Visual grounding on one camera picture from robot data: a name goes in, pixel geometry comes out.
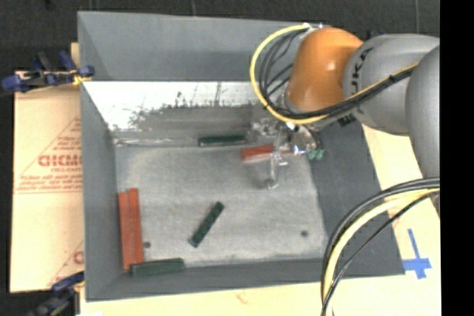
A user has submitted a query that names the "red-brown block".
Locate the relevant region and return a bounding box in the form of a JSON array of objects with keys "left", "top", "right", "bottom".
[
  {"left": 118, "top": 191, "right": 135, "bottom": 273},
  {"left": 240, "top": 144, "right": 276, "bottom": 163},
  {"left": 127, "top": 187, "right": 145, "bottom": 266}
]

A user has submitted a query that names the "dark green flat block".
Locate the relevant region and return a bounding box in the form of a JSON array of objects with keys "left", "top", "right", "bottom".
[
  {"left": 129, "top": 258, "right": 186, "bottom": 277},
  {"left": 188, "top": 201, "right": 226, "bottom": 249},
  {"left": 197, "top": 135, "right": 247, "bottom": 147}
]

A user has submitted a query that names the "brown cardboard board, red print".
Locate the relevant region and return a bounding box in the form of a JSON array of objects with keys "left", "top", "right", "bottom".
[{"left": 9, "top": 83, "right": 86, "bottom": 294}]

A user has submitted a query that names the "grey metal bin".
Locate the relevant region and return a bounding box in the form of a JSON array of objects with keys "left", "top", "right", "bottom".
[{"left": 76, "top": 10, "right": 406, "bottom": 301}]

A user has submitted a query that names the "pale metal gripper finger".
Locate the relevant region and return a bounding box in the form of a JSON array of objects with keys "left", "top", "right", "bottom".
[
  {"left": 253, "top": 161, "right": 280, "bottom": 190},
  {"left": 273, "top": 150, "right": 290, "bottom": 168}
]

